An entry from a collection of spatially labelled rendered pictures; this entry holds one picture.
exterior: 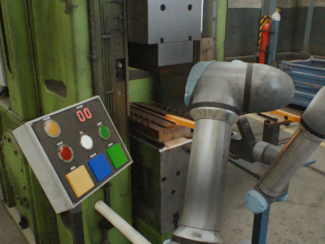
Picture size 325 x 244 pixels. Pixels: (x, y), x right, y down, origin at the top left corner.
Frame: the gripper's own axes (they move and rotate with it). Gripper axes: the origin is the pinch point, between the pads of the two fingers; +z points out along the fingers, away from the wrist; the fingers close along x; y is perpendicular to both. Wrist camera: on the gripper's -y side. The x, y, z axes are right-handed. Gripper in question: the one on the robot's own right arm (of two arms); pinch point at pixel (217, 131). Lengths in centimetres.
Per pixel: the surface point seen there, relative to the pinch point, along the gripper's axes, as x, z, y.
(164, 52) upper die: -8.8, 23.3, -31.3
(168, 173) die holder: -11.5, 18.4, 22.6
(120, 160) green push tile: -43.0, 7.0, 2.5
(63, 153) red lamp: -65, 4, -8
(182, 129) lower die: 2.2, 24.0, 6.0
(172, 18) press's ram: -4, 23, -45
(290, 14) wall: 835, 464, -30
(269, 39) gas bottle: 635, 396, 24
